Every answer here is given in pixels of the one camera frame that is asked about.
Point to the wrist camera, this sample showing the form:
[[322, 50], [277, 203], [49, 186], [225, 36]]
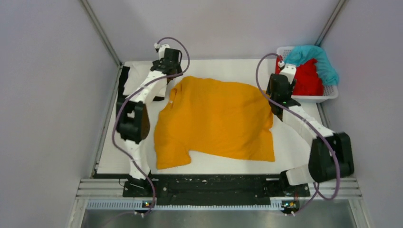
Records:
[[288, 70], [160, 48]]

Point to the white plastic basket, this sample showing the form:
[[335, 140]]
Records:
[[330, 91]]

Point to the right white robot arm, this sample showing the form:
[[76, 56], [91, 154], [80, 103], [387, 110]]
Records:
[[330, 154]]

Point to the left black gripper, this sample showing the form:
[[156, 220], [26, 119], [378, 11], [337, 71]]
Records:
[[158, 61]]

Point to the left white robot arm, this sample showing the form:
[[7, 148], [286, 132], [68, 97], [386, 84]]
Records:
[[132, 118]]

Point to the red t shirt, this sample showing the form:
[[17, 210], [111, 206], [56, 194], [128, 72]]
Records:
[[308, 81]]

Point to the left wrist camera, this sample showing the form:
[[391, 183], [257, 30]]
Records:
[[160, 48]]

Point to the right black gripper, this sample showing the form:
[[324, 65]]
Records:
[[291, 87]]

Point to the folded black t shirt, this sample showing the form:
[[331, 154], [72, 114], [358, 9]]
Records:
[[136, 98]]

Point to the yellow t shirt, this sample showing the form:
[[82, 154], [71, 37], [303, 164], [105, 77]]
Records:
[[227, 119]]

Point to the aluminium frame rail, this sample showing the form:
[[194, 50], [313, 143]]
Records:
[[100, 203]]

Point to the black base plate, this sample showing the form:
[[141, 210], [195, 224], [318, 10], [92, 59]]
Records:
[[213, 190]]

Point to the folded white t shirt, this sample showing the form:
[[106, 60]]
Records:
[[141, 76]]

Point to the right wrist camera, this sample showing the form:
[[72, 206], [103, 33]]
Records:
[[288, 70]]

